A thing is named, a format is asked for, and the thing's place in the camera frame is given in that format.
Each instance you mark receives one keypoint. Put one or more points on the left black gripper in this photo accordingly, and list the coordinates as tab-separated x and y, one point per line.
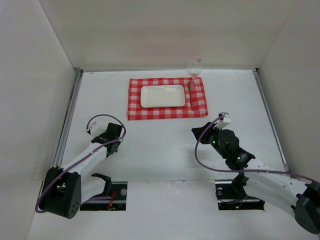
114	129

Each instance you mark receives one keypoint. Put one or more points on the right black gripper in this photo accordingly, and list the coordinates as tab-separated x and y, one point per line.
203	134

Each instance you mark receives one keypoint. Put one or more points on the red white checkered cloth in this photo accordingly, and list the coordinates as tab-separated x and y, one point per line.
137	112

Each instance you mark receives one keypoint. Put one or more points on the white rectangular plate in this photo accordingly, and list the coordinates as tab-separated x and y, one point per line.
162	96

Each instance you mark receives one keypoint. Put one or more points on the clear wine glass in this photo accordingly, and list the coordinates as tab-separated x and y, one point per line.
194	68

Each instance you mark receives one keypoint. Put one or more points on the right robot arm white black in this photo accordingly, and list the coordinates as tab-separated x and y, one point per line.
299	199

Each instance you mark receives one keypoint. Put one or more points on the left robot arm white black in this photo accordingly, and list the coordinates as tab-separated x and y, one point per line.
68	187

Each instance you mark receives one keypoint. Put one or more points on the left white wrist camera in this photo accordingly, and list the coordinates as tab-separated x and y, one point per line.
95	129

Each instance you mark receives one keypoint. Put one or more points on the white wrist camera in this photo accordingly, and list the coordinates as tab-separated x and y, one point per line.
95	129
224	120

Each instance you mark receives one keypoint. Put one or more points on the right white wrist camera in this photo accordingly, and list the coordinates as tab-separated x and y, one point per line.
224	120

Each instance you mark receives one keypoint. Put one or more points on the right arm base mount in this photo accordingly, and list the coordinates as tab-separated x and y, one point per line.
231	195

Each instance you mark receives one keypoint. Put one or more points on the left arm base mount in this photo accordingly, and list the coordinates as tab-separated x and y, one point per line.
100	193

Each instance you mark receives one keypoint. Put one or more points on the left aluminium table rail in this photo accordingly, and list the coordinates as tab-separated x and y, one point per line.
58	157

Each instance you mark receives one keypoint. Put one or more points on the aluminium table rail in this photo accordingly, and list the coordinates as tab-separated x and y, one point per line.
270	119
58	157

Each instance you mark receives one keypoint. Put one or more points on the right aluminium table rail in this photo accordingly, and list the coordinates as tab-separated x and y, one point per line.
270	119

